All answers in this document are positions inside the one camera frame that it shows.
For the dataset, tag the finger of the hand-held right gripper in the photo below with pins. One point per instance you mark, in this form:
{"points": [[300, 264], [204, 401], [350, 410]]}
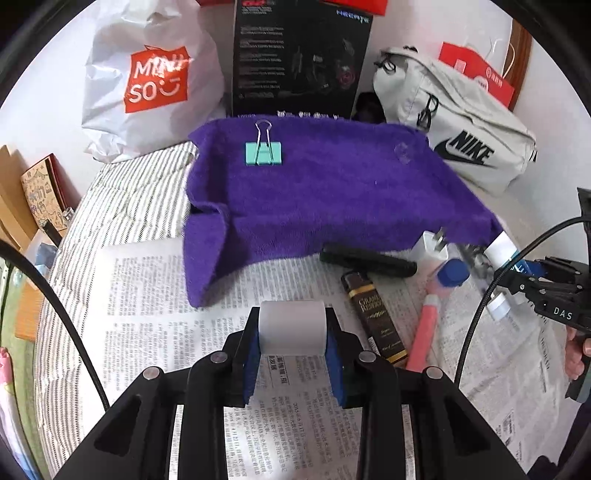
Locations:
{"points": [[512, 281], [528, 266]]}

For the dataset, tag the brown patterned notebook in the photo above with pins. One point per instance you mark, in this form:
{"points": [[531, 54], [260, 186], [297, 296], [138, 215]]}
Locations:
{"points": [[44, 194]]}

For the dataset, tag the small white and blue plug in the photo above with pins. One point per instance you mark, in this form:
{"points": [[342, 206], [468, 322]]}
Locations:
{"points": [[501, 310]]}

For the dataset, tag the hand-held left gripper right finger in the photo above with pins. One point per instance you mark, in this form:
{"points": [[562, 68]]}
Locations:
{"points": [[334, 369]]}

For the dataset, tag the white and blue tube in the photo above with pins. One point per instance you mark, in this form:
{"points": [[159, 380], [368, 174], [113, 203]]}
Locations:
{"points": [[501, 249]]}

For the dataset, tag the brown cardboard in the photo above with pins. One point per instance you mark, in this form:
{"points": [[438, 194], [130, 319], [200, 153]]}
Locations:
{"points": [[11, 198]]}

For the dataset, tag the pink bottle with blue cap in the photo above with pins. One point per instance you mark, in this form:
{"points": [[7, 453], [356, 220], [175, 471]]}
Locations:
{"points": [[452, 273]]}

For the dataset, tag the red box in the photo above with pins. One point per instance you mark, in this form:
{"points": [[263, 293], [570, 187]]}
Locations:
{"points": [[360, 5]]}

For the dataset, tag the white charger plug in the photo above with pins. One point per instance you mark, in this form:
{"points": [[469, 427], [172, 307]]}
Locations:
{"points": [[427, 251]]}

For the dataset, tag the black pen case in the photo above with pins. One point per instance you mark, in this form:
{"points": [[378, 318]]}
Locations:
{"points": [[369, 261]]}

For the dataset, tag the white plastic shopping bag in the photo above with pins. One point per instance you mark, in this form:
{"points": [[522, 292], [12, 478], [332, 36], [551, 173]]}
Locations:
{"points": [[152, 60]]}

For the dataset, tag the black headphone box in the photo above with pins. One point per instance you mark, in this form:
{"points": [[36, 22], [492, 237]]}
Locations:
{"points": [[295, 55]]}

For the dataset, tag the white paper roll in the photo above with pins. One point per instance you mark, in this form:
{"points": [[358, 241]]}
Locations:
{"points": [[291, 327]]}

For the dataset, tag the pink tube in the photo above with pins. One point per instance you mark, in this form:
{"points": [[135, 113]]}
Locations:
{"points": [[425, 332]]}

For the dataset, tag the brown wooden post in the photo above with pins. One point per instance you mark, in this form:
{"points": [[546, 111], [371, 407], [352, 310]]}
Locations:
{"points": [[521, 55]]}

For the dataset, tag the mint green binder clip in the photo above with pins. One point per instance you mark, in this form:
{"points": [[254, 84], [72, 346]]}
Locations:
{"points": [[263, 153]]}

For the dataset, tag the black and gold box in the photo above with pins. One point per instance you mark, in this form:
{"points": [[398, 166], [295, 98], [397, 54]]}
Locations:
{"points": [[376, 323]]}

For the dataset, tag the red paper bag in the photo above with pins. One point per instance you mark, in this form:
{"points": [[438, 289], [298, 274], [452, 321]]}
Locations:
{"points": [[489, 78]]}

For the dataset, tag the black pouch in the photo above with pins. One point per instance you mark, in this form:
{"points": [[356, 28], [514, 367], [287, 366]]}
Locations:
{"points": [[367, 108]]}

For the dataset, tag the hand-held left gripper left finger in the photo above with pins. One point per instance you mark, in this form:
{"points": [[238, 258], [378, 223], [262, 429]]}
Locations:
{"points": [[249, 369]]}

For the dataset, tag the person's right hand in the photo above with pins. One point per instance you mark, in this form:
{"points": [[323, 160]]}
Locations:
{"points": [[574, 355]]}

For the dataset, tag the grey sling bag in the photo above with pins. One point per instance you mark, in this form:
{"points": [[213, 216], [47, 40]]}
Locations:
{"points": [[461, 120]]}

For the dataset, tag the newspaper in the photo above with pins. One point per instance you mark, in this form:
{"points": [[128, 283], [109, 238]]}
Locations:
{"points": [[152, 300]]}

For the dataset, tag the small clear plastic cap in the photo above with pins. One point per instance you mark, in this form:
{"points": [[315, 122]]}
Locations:
{"points": [[404, 152]]}

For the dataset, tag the purple towel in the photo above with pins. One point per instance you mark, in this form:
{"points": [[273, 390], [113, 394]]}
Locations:
{"points": [[323, 198]]}

